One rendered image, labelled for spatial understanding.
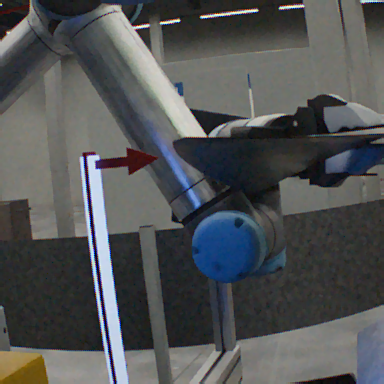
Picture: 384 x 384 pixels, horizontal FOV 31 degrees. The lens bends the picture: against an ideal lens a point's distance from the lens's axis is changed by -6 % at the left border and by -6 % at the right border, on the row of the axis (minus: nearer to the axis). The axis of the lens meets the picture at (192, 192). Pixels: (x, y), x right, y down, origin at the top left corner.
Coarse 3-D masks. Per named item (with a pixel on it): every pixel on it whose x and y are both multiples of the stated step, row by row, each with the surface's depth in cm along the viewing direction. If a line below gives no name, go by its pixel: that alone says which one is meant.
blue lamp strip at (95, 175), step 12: (96, 156) 64; (96, 180) 63; (96, 192) 63; (96, 204) 63; (96, 216) 62; (96, 228) 62; (108, 252) 64; (108, 264) 64; (108, 276) 64; (108, 288) 63; (108, 300) 63; (108, 312) 63; (120, 336) 65; (120, 348) 64; (120, 360) 64; (120, 372) 64
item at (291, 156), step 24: (192, 144) 52; (216, 144) 52; (240, 144) 52; (264, 144) 53; (288, 144) 54; (312, 144) 57; (336, 144) 61; (360, 144) 64; (216, 168) 63; (240, 168) 64; (264, 168) 66; (288, 168) 68
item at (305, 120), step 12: (300, 108) 75; (276, 120) 82; (288, 120) 82; (300, 120) 75; (312, 120) 72; (288, 132) 76; (300, 132) 75; (312, 132) 72; (324, 132) 72; (312, 168) 73
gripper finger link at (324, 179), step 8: (320, 168) 72; (312, 176) 73; (320, 176) 72; (328, 176) 71; (336, 176) 69; (344, 176) 68; (312, 184) 74; (320, 184) 72; (328, 184) 71; (336, 184) 70
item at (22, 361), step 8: (0, 352) 42; (8, 352) 42; (16, 352) 42; (24, 352) 42; (0, 360) 40; (8, 360) 40; (16, 360) 40; (24, 360) 40; (32, 360) 40; (40, 360) 41; (0, 368) 38; (8, 368) 38; (16, 368) 38; (24, 368) 39; (32, 368) 40; (40, 368) 41; (0, 376) 37; (8, 376) 37; (16, 376) 38; (24, 376) 39; (32, 376) 40; (40, 376) 41
